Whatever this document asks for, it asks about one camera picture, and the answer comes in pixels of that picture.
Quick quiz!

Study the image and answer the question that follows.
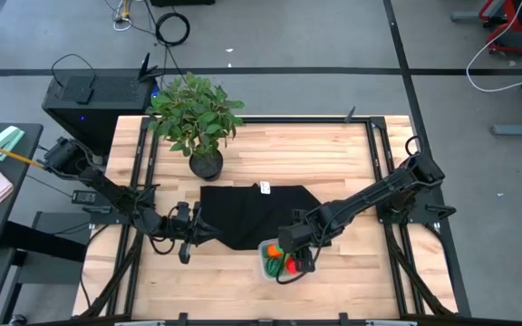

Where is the tangled floor cable bundle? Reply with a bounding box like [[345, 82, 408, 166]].
[[104, 0, 135, 32]]

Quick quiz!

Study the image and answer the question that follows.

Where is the mint green stapler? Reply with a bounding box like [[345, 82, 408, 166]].
[[0, 125, 25, 162]]

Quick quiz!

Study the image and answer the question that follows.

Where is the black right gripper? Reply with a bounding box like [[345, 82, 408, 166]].
[[277, 209, 324, 273]]

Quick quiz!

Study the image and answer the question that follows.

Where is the grey metal furniture foot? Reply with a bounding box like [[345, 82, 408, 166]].
[[489, 121, 522, 138]]

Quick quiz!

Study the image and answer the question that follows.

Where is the small black box on tower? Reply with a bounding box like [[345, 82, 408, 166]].
[[72, 85, 95, 105]]

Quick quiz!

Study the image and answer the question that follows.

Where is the yellow cable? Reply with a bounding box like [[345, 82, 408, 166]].
[[0, 137, 44, 169]]

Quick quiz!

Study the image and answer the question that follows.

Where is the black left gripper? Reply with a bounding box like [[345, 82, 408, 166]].
[[172, 202, 221, 264]]

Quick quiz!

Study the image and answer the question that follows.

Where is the black cloth mat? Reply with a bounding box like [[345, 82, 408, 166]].
[[199, 184, 333, 251]]

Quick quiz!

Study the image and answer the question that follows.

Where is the black metal table frame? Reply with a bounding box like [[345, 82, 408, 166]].
[[79, 116, 459, 321]]

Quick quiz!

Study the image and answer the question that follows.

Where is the green striped watermelon toy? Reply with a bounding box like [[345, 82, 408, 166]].
[[263, 257, 285, 280]]

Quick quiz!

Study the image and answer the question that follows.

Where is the coiled black cable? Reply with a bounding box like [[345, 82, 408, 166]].
[[155, 12, 191, 47]]

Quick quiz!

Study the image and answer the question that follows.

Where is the small black power box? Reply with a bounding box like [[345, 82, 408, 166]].
[[71, 189, 98, 205]]

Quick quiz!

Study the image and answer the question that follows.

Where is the red and black chair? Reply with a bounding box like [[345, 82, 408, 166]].
[[478, 0, 522, 58]]

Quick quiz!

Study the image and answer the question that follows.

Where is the potted green leafy plant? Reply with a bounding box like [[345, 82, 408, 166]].
[[145, 72, 247, 181]]

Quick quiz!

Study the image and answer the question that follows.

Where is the black wifi antenna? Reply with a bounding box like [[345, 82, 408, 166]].
[[138, 53, 165, 82]]

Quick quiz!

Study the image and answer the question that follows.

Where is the black computer tower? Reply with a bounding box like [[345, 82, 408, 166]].
[[42, 67, 159, 158]]

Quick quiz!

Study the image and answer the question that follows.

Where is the white cable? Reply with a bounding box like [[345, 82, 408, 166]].
[[466, 0, 522, 93]]

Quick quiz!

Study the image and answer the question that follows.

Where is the clear plastic tupperware container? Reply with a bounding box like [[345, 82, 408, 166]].
[[257, 238, 316, 285]]

